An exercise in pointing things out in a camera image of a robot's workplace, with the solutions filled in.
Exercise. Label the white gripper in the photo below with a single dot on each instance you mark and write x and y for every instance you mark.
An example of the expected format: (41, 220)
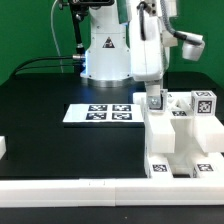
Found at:
(146, 56)

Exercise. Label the white tagged block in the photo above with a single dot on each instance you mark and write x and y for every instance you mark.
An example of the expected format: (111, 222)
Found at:
(158, 102)

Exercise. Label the white long back beam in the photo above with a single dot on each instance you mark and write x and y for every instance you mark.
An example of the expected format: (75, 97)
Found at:
(159, 133)

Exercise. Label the white long beam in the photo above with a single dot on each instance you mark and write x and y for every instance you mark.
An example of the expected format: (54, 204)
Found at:
(159, 133)
(209, 133)

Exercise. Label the white small tagged cube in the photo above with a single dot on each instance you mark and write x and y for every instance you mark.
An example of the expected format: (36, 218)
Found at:
(203, 102)

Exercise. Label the white long front beam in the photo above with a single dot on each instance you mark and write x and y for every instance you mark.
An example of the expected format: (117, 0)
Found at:
(209, 133)

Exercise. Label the white chair seat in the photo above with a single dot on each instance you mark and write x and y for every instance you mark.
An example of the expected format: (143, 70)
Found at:
(186, 147)

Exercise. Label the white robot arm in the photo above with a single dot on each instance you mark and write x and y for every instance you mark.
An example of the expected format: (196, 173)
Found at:
(108, 57)

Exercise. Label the white marker tag board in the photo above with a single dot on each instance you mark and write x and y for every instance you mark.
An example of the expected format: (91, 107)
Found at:
(102, 113)

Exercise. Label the white L-shaped fence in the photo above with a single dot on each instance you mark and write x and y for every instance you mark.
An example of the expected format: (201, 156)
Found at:
(112, 192)

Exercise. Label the white block at left edge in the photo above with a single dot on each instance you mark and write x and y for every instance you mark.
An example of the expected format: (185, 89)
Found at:
(2, 146)

